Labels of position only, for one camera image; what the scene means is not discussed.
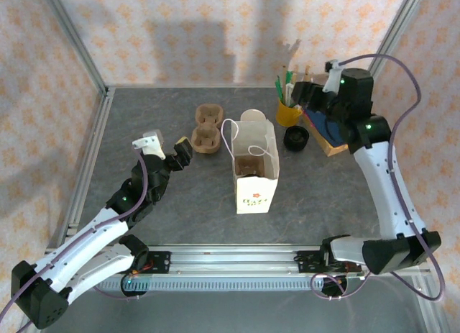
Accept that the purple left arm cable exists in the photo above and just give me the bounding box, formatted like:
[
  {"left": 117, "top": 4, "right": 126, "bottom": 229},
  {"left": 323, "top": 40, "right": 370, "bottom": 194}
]
[{"left": 0, "top": 155, "right": 149, "bottom": 333}]

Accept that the aluminium frame post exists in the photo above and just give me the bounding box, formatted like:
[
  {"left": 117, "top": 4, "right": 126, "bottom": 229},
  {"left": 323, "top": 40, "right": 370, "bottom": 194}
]
[
  {"left": 42, "top": 0, "right": 110, "bottom": 96},
  {"left": 369, "top": 0, "right": 422, "bottom": 78}
]

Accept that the white printed paper bag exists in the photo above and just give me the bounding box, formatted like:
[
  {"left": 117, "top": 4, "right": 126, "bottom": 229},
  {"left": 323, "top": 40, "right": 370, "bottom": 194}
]
[{"left": 221, "top": 119, "right": 280, "bottom": 215}]

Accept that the long aluminium mounting rail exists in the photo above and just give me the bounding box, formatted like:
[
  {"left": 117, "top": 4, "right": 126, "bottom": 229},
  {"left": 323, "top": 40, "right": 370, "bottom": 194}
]
[{"left": 37, "top": 243, "right": 431, "bottom": 276}]

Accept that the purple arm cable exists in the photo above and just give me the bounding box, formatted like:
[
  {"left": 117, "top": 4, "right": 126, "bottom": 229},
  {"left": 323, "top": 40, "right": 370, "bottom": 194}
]
[
  {"left": 336, "top": 53, "right": 447, "bottom": 303},
  {"left": 0, "top": 155, "right": 149, "bottom": 333}
]

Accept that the brown pulp cup carrier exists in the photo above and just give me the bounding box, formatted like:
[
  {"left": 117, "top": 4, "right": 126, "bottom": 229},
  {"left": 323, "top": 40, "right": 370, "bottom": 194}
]
[{"left": 235, "top": 155, "right": 267, "bottom": 178}]

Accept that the grey slotted cable duct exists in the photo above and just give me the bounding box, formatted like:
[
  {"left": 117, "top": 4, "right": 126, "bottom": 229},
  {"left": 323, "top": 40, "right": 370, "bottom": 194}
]
[{"left": 68, "top": 277, "right": 360, "bottom": 293}]

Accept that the yellow metal utensil bucket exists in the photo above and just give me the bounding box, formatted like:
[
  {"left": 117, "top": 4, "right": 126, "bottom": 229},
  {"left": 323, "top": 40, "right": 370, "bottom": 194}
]
[{"left": 275, "top": 99, "right": 303, "bottom": 128}]

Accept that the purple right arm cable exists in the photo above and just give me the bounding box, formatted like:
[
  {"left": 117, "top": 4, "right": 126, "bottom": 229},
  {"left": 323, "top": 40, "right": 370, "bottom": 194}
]
[{"left": 336, "top": 53, "right": 447, "bottom": 303}]

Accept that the stack of white paper cups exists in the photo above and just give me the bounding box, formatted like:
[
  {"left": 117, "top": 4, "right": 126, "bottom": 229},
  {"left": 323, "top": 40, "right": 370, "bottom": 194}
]
[{"left": 239, "top": 109, "right": 267, "bottom": 122}]

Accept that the stack of pulp cup carriers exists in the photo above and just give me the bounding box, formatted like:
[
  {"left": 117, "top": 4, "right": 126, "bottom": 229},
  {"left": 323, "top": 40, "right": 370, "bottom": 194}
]
[{"left": 190, "top": 104, "right": 226, "bottom": 156}]

